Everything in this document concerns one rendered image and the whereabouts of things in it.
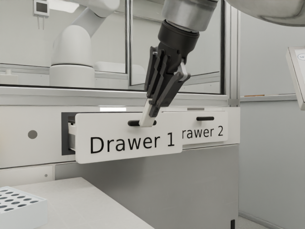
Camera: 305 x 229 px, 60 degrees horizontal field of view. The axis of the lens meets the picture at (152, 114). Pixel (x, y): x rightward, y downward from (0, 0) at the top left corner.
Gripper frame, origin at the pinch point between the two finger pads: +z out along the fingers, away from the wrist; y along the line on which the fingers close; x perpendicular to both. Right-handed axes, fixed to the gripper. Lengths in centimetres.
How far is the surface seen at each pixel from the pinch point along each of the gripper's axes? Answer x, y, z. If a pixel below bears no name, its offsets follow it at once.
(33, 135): 21.3, 13.1, 15.9
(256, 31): -158, 109, -3
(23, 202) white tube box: 26.6, -12.7, 7.3
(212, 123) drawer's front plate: -37.6, 12.3, 13.9
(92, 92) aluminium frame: 6.4, 19.3, 6.6
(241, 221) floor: -147, 23, 130
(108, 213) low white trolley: 13.8, -16.8, 8.7
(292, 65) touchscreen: -72, 18, -10
